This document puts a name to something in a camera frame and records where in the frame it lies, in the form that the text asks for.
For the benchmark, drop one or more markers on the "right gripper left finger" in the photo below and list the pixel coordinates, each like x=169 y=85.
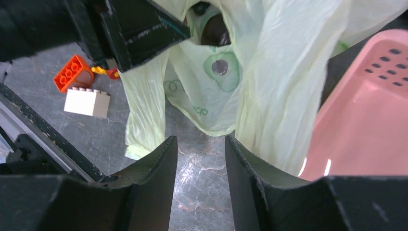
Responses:
x=35 y=196

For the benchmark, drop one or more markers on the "pink plastic basket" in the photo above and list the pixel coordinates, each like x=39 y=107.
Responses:
x=362 y=128

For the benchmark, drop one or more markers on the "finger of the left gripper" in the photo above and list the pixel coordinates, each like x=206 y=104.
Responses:
x=131 y=32

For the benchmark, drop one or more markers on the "orange red brick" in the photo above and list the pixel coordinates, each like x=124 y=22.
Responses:
x=75 y=73

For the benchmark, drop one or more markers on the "green avocado plastic bag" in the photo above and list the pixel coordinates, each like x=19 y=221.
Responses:
x=265 y=86

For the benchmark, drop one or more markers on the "orange toy car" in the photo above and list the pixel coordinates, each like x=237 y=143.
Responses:
x=111 y=73

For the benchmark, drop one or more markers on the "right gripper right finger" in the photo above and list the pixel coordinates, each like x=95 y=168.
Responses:
x=265 y=198

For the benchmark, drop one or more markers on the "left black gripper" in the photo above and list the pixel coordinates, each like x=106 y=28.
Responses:
x=28 y=27

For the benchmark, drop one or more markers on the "white large brick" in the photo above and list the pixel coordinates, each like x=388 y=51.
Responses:
x=89 y=102

